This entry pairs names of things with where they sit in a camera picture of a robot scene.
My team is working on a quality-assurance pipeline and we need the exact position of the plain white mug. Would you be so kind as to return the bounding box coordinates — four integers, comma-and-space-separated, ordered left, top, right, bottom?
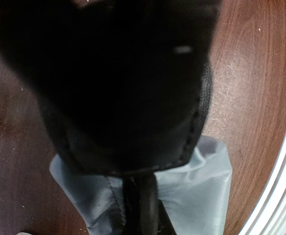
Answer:
16, 232, 33, 235

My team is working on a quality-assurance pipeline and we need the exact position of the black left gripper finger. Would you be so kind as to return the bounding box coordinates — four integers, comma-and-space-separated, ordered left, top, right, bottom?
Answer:
123, 175, 176, 235

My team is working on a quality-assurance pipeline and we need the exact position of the aluminium table front rail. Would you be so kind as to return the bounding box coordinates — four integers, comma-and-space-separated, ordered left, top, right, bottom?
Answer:
240, 134, 286, 235

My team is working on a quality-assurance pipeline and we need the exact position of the grey zippered pouch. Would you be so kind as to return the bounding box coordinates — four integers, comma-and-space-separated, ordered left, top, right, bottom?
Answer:
49, 63, 233, 235

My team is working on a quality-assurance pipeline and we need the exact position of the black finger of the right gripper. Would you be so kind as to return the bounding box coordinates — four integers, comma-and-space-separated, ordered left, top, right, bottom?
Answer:
0, 0, 221, 171

